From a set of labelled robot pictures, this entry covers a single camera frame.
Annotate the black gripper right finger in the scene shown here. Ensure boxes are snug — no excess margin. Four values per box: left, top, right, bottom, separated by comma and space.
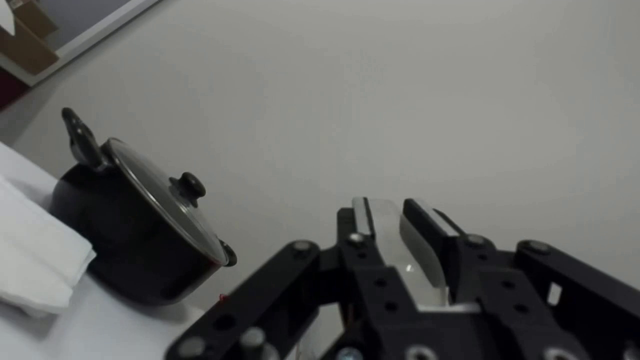
400, 197, 640, 360

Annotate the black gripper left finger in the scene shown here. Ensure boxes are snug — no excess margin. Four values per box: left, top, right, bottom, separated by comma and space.
166, 197, 415, 360

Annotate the glass pot lid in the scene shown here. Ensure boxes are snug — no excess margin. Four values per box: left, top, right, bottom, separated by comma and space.
98, 136, 240, 269

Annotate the black cooking pot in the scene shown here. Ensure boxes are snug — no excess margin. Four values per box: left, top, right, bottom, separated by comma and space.
47, 106, 240, 308

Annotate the white folded cloth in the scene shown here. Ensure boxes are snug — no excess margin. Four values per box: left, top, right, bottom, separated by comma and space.
0, 175, 98, 321

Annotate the grey partition panel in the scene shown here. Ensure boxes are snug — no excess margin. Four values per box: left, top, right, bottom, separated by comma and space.
36, 0, 164, 69

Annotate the flat cardboard box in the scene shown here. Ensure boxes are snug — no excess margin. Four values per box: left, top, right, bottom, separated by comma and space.
0, 0, 62, 78

